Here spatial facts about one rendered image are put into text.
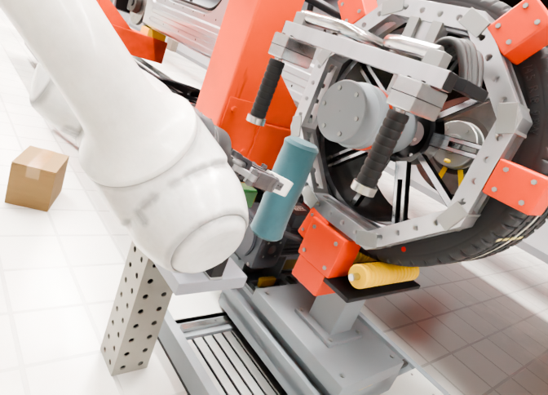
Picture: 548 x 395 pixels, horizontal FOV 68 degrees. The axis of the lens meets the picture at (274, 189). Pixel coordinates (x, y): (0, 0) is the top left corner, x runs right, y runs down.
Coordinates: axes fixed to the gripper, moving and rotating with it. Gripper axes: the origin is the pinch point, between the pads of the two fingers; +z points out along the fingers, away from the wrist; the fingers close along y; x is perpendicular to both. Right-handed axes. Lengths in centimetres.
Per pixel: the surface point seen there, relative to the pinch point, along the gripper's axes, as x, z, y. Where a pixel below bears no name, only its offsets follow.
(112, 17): -20, 66, 245
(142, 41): -18, 90, 241
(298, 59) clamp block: -24.3, 8.8, 19.8
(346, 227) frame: 2.1, 32.0, -0.1
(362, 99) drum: -22.1, 10.4, 1.0
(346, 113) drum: -18.6, 11.6, 3.2
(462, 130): -40, 72, 5
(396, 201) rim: -9.5, 39.5, -3.8
